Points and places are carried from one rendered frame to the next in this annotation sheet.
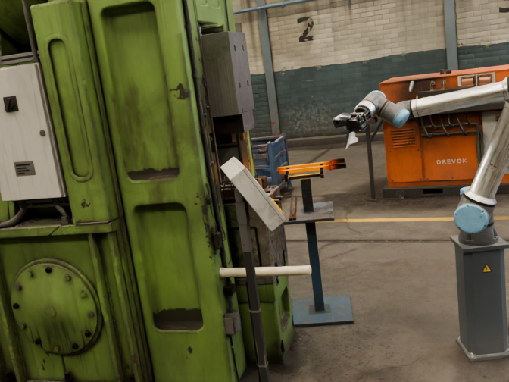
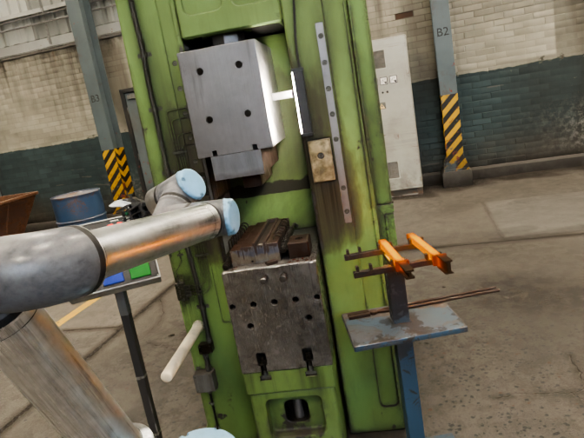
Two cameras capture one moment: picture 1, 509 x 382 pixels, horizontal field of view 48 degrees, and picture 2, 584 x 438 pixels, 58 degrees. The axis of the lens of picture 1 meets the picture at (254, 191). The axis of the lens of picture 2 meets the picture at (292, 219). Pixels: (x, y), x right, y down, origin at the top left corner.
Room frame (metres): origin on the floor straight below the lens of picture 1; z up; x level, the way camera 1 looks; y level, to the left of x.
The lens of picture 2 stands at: (2.83, -2.08, 1.53)
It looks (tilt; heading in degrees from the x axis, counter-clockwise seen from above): 12 degrees down; 81
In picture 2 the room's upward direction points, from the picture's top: 10 degrees counter-clockwise
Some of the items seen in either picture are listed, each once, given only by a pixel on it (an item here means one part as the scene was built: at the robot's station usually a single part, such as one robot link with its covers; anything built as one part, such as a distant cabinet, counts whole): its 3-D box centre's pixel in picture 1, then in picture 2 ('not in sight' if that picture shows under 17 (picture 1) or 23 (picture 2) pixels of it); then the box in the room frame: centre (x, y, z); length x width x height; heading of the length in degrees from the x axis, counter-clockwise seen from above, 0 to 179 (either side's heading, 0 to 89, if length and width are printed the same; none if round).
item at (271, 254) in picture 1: (228, 234); (285, 293); (3.08, 0.18, 0.69); 0.56 x 0.38 x 0.45; 73
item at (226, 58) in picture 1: (206, 76); (246, 97); (3.07, 0.17, 1.57); 0.42 x 0.39 x 0.40; 73
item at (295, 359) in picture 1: (286, 352); not in sight; (2.95, -0.06, 0.01); 0.58 x 0.39 x 0.01; 163
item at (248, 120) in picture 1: (210, 124); (247, 158); (3.03, 0.18, 1.32); 0.42 x 0.20 x 0.10; 73
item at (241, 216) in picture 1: (248, 206); not in sight; (2.42, 0.03, 1.00); 0.13 x 0.11 x 0.14; 163
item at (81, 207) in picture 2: not in sight; (84, 228); (1.32, 4.58, 0.44); 0.59 x 0.59 x 0.88
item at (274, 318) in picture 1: (238, 310); (301, 384); (3.08, 0.18, 0.23); 0.55 x 0.37 x 0.47; 73
